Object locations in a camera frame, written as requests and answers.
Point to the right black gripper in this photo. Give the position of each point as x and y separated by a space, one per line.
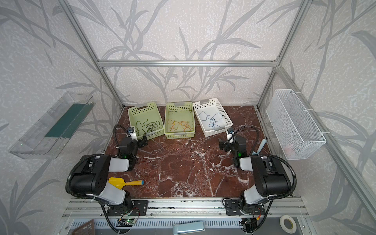
226 145

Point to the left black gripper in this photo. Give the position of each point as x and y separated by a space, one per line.
139 141

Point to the light green basket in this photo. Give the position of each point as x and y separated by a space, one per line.
147 120
179 122

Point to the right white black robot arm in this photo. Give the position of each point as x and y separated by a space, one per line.
274 178

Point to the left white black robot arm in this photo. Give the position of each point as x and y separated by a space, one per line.
89 177

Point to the yellow toy shovel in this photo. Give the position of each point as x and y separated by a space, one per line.
120 183

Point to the white perforated plastic basket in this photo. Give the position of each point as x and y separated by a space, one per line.
212 117

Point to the white tape roll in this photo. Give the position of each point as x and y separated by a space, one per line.
288 224

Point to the light blue flat box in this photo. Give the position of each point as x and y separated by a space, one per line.
187 228

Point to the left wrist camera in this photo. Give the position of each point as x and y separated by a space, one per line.
131 132

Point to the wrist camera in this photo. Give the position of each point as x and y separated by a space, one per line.
230 134
131 132

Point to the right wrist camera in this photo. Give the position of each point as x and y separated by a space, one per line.
230 134

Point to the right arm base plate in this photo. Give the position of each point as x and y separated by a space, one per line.
235 207

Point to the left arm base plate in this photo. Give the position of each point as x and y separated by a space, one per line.
136 208

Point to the white wire mesh basket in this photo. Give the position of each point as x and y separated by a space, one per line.
298 134

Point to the clear plastic wall shelf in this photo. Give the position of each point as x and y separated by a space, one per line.
50 134

